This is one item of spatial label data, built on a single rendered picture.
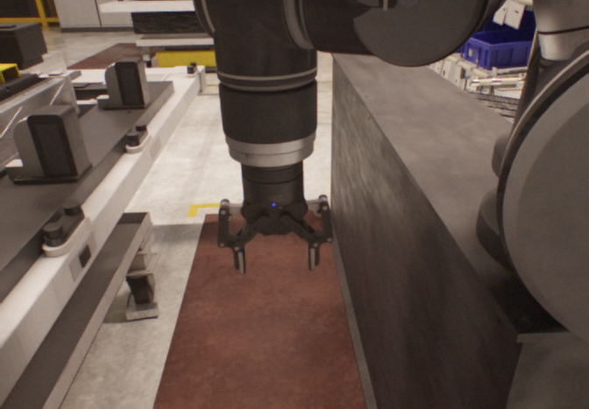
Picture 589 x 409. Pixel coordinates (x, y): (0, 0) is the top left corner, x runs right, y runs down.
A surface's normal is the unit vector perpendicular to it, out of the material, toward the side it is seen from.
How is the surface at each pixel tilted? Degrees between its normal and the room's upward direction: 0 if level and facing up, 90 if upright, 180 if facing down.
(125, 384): 0
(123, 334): 0
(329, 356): 0
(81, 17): 90
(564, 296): 94
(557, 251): 92
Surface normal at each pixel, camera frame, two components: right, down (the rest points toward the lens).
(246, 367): -0.02, -0.89
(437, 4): -0.46, 0.41
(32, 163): 0.03, 0.46
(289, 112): 0.47, 0.40
